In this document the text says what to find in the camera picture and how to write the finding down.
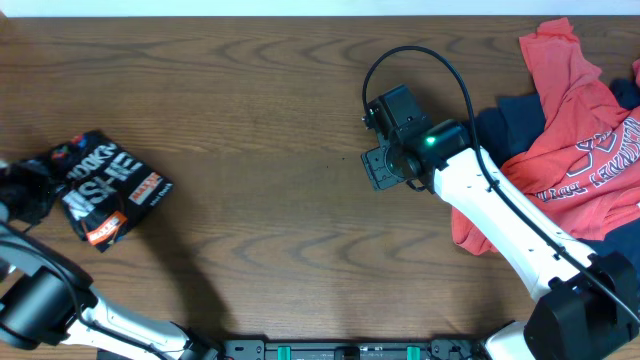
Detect black orange-patterned jersey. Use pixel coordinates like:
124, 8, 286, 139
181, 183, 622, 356
24, 130, 173, 252

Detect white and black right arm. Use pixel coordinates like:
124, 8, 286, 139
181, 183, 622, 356
362, 86, 639, 359

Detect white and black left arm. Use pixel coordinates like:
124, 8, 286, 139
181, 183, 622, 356
1, 163, 225, 359

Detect dark navy garment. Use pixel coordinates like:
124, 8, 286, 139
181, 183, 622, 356
464, 69, 639, 182

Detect red printed t-shirt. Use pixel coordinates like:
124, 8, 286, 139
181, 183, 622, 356
475, 18, 639, 262

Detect blue denim jeans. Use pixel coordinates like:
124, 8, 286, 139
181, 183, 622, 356
581, 220, 640, 278

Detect black mounting rail base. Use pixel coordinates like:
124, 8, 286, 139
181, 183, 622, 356
217, 338, 489, 360

